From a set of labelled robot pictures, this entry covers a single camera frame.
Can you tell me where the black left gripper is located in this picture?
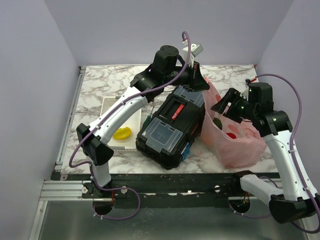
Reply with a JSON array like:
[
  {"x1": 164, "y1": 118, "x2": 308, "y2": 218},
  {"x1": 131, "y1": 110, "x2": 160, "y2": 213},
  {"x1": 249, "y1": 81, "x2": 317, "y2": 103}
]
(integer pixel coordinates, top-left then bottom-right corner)
[{"x1": 163, "y1": 60, "x2": 210, "y2": 93}]

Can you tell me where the green handled screwdriver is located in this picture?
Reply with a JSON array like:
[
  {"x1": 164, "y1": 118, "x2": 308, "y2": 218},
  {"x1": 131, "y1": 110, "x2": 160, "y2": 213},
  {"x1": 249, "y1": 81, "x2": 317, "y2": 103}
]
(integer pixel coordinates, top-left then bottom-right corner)
[{"x1": 142, "y1": 106, "x2": 155, "y2": 128}]

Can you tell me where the blue foil wrapper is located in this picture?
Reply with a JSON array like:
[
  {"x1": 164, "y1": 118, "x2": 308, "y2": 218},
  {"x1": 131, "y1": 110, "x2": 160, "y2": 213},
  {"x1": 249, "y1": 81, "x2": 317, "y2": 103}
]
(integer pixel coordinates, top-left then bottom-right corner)
[{"x1": 181, "y1": 142, "x2": 191, "y2": 162}]

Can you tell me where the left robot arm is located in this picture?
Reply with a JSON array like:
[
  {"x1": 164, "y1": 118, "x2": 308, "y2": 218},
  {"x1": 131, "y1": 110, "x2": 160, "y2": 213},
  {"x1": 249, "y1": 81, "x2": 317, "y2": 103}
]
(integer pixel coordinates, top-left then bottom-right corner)
[{"x1": 76, "y1": 40, "x2": 209, "y2": 198}]

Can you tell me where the black plastic toolbox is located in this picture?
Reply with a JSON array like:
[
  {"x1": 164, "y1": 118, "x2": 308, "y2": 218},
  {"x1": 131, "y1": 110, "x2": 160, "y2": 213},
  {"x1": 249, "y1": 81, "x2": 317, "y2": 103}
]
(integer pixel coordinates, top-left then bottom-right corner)
[{"x1": 135, "y1": 85, "x2": 205, "y2": 170}]

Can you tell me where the black mounting base plate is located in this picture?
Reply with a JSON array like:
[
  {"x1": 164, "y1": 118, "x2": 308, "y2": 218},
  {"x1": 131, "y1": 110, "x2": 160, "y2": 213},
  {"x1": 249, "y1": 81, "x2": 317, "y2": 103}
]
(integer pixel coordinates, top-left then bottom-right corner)
[{"x1": 67, "y1": 173, "x2": 252, "y2": 209}]

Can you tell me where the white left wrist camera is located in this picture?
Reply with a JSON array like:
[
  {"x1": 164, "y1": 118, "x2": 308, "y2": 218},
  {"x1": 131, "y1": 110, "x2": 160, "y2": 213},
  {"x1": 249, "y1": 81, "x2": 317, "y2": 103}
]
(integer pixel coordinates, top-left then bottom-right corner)
[{"x1": 182, "y1": 41, "x2": 204, "y2": 67}]

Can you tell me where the red fake apple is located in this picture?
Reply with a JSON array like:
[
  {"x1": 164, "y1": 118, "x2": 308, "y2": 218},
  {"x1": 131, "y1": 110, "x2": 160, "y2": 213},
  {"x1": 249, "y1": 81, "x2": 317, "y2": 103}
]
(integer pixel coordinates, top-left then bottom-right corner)
[{"x1": 226, "y1": 132, "x2": 237, "y2": 139}]

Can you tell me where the green fake fruit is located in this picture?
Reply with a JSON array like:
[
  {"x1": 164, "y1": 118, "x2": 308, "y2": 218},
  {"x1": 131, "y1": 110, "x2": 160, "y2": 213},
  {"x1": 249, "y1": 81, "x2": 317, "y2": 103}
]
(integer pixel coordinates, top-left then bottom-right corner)
[{"x1": 212, "y1": 117, "x2": 223, "y2": 130}]

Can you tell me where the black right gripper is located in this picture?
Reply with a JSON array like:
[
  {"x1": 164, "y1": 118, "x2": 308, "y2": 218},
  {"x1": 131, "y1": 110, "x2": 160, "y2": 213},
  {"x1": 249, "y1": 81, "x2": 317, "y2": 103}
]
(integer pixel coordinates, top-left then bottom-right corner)
[{"x1": 211, "y1": 87, "x2": 257, "y2": 123}]

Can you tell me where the pink plastic bag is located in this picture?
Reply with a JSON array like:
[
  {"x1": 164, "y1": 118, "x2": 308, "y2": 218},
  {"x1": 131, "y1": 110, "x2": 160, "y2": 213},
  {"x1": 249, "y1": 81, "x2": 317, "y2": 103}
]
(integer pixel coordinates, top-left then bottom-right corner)
[{"x1": 200, "y1": 78, "x2": 267, "y2": 169}]

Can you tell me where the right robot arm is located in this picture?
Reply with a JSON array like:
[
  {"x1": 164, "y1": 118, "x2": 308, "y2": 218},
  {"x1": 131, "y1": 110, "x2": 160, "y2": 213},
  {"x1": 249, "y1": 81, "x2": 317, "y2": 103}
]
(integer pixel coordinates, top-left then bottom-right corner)
[{"x1": 211, "y1": 82, "x2": 320, "y2": 224}]

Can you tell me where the yellow fake fruit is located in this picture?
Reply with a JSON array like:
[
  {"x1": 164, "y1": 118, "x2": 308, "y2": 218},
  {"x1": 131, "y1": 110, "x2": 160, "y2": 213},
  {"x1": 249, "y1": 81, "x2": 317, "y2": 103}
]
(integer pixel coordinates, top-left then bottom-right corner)
[{"x1": 112, "y1": 127, "x2": 132, "y2": 140}]

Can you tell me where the aluminium frame rail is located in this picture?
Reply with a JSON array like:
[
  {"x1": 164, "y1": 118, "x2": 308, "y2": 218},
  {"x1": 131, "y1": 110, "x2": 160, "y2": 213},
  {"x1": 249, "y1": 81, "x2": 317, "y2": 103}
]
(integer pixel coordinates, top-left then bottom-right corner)
[{"x1": 27, "y1": 66, "x2": 87, "y2": 240}]

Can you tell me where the white perforated plastic basket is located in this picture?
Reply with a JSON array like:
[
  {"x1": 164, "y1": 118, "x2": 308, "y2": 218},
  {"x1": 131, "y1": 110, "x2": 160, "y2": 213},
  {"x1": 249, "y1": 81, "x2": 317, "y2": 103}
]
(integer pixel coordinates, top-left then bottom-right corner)
[{"x1": 107, "y1": 109, "x2": 142, "y2": 152}]

